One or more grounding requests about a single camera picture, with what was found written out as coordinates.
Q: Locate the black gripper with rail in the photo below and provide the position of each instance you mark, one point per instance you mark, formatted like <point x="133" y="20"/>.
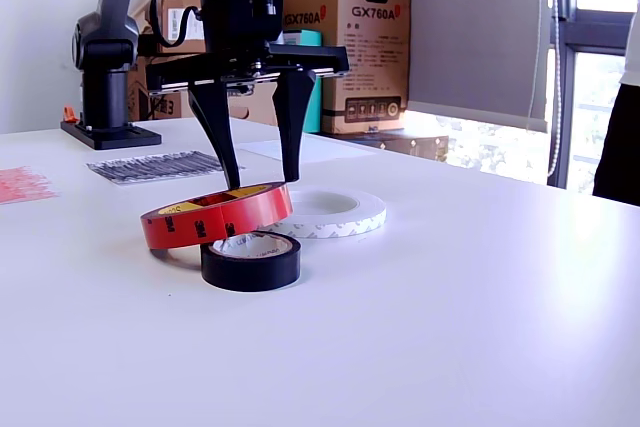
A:
<point x="170" y="74"/>

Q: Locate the red double-sided tape roll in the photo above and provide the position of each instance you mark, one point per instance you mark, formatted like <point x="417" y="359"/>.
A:
<point x="200" y="227"/>

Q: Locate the wrist camera board on bracket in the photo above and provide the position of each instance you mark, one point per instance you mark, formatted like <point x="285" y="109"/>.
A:
<point x="260" y="2"/>

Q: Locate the white double-sided tape roll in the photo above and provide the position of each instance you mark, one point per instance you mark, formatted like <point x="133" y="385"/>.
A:
<point x="350" y="224"/>

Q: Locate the teal and black carton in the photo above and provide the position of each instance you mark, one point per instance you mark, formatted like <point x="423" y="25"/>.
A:
<point x="314" y="107"/>

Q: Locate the person in black shorts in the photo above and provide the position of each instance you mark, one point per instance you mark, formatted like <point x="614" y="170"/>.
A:
<point x="622" y="147"/>

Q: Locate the wide brown cardboard carton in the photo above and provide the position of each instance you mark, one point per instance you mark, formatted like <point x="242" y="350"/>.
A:
<point x="252" y="114"/>

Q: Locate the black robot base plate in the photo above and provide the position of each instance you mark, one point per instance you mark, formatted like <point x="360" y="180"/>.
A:
<point x="115" y="137"/>

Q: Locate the orange table clamp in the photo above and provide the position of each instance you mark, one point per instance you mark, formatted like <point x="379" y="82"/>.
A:
<point x="71" y="114"/>

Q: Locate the blank white paper sheet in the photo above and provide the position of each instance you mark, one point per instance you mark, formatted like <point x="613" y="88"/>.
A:
<point x="340" y="152"/>

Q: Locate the tall GX760A cardboard carton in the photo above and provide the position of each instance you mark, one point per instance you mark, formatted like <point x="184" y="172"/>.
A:
<point x="370" y="47"/>

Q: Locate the grey roller blind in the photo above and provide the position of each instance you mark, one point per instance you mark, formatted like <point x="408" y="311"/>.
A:
<point x="475" y="22"/>

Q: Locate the black and grey Piper arm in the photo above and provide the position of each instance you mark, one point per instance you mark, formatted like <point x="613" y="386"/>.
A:
<point x="105" y="47"/>

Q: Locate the dark window frame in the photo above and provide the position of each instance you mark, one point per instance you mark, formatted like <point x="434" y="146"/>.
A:
<point x="600" y="29"/>

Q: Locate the black electrical tape roll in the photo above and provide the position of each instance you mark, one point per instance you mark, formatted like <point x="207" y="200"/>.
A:
<point x="250" y="274"/>

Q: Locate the black scribbled paper sheet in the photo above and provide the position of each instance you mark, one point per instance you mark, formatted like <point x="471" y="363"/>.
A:
<point x="150" y="167"/>

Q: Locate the red scribbled paper sheet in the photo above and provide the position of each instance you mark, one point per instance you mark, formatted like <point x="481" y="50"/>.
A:
<point x="25" y="184"/>

